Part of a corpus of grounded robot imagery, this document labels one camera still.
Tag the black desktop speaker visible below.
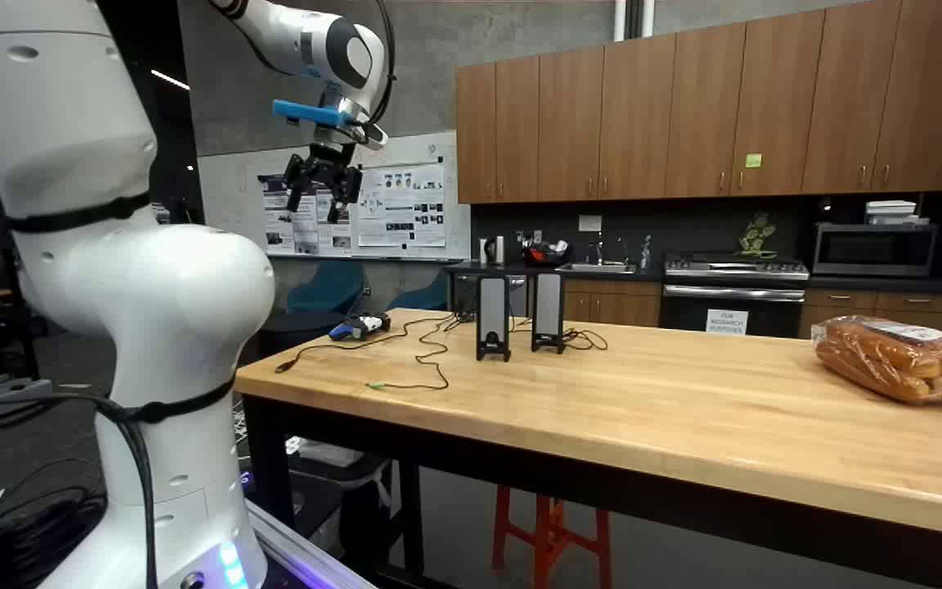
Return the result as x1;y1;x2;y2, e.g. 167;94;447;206
475;270;513;364
528;267;570;355

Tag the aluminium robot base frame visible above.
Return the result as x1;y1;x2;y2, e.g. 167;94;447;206
246;500;379;589

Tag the stainless steel stove oven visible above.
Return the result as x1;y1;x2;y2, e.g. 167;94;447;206
658;254;812;337

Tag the red black countertop item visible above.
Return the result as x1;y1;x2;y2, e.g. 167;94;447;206
518;229;574;270

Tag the black aux cable green jack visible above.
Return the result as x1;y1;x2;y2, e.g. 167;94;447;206
363;314;464;392

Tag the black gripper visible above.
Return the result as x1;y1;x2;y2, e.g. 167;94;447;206
280;139;366;226

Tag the black USB cable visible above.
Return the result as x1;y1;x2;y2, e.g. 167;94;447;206
272;306;475;377

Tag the teal chair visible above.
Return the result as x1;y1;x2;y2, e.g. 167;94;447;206
278;258;368;325

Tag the blue game controller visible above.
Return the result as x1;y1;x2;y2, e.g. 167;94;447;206
328;309;392;344

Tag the white paper sign on oven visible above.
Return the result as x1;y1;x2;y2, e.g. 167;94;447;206
703;306;752;337

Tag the small green plant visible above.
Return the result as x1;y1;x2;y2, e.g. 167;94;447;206
738;210;783;261

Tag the wooden base cabinet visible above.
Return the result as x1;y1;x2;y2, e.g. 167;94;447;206
799;283;942;337
564;274;663;327

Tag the black cable along robot base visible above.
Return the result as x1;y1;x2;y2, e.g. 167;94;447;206
0;380;240;589

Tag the plastic bag of buns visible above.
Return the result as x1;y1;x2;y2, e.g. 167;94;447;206
812;314;942;418

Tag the white stack on microwave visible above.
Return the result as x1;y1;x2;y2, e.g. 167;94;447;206
862;195;921;226

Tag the black kitchen countertop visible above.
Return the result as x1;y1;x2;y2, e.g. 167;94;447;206
446;258;942;293

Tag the stainless microwave oven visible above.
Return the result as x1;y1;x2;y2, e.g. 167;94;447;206
812;219;939;280

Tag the stainless kitchen sink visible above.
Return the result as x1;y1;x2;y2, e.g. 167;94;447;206
564;258;640;278

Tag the silver countertop appliance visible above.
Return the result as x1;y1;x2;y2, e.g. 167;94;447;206
481;231;510;270

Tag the black speaker link cable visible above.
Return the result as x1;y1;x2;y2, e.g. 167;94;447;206
564;325;610;352

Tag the white poster board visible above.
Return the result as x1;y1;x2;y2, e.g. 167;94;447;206
200;128;461;261

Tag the wooden wall cabinet row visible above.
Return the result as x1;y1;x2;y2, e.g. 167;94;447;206
450;0;942;206

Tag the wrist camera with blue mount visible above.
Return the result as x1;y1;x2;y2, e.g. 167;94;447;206
269;94;392;151

